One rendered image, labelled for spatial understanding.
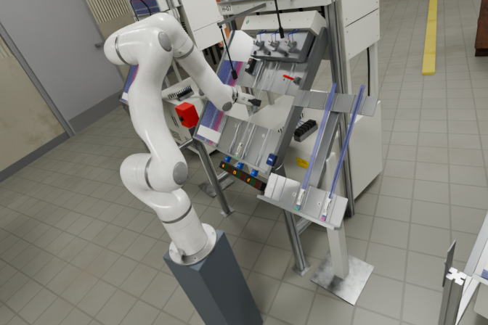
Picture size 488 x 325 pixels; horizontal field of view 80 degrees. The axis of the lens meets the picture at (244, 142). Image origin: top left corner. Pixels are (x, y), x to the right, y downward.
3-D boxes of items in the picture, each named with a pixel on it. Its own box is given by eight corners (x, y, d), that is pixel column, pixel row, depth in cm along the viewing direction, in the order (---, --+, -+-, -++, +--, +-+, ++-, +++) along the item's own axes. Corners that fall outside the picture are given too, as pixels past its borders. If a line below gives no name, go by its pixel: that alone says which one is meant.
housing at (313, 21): (326, 42, 137) (309, 27, 127) (257, 41, 173) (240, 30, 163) (332, 26, 137) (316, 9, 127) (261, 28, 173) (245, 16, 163)
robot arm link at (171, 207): (180, 225, 97) (149, 170, 85) (139, 219, 105) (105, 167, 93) (197, 199, 106) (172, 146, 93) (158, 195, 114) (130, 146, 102)
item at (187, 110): (213, 198, 242) (178, 116, 202) (197, 187, 260) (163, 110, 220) (234, 181, 253) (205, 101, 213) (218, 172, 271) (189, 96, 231)
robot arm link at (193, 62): (204, 54, 100) (240, 105, 124) (187, 35, 110) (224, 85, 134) (183, 71, 101) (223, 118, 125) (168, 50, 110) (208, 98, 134)
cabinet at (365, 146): (327, 234, 184) (315, 156, 152) (255, 191, 235) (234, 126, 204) (382, 176, 213) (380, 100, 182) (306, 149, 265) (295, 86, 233)
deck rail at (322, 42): (277, 177, 137) (269, 175, 133) (274, 175, 139) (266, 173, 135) (332, 33, 135) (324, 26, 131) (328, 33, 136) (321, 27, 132)
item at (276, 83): (302, 99, 137) (296, 96, 134) (221, 83, 186) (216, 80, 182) (327, 33, 136) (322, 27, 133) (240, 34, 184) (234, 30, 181)
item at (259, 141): (271, 173, 137) (267, 171, 135) (199, 137, 185) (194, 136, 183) (285, 134, 136) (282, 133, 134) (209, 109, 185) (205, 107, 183)
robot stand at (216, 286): (247, 359, 138) (198, 270, 103) (217, 343, 148) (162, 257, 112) (263, 321, 151) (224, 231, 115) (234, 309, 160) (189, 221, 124)
